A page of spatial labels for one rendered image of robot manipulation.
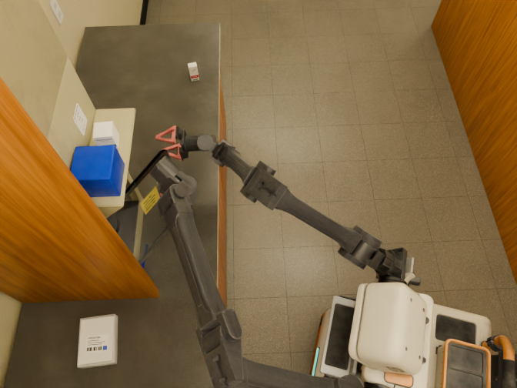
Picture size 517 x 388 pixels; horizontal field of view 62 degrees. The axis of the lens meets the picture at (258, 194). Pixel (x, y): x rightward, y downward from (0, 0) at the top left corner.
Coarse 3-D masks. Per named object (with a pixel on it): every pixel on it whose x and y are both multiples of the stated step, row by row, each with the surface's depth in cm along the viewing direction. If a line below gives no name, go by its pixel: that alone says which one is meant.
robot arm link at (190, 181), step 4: (180, 172) 118; (176, 176) 117; (180, 176) 117; (184, 176) 118; (188, 176) 119; (176, 180) 117; (180, 180) 117; (184, 180) 117; (188, 180) 118; (192, 180) 119; (188, 184) 118; (192, 184) 119; (196, 184) 119; (192, 188) 118; (196, 188) 119; (188, 192) 118; (192, 192) 118
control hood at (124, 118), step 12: (132, 108) 125; (96, 120) 123; (108, 120) 123; (120, 120) 123; (132, 120) 123; (120, 132) 121; (132, 132) 121; (96, 144) 119; (120, 144) 119; (96, 204) 110; (108, 204) 110; (120, 204) 110
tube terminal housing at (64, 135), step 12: (72, 72) 110; (72, 84) 110; (60, 96) 102; (72, 96) 109; (84, 96) 117; (60, 108) 102; (72, 108) 109; (84, 108) 117; (60, 120) 102; (72, 120) 109; (48, 132) 96; (60, 132) 102; (72, 132) 109; (60, 144) 101; (72, 144) 108; (84, 144) 116; (60, 156) 101; (72, 156) 108; (132, 180) 160
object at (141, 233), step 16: (144, 176) 129; (128, 192) 126; (144, 192) 134; (128, 208) 130; (112, 224) 127; (128, 224) 135; (144, 224) 144; (160, 224) 155; (128, 240) 140; (144, 240) 150; (144, 256) 156
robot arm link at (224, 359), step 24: (216, 336) 94; (216, 360) 95; (240, 360) 93; (216, 384) 93; (240, 384) 92; (264, 384) 95; (288, 384) 99; (312, 384) 104; (336, 384) 107; (360, 384) 112
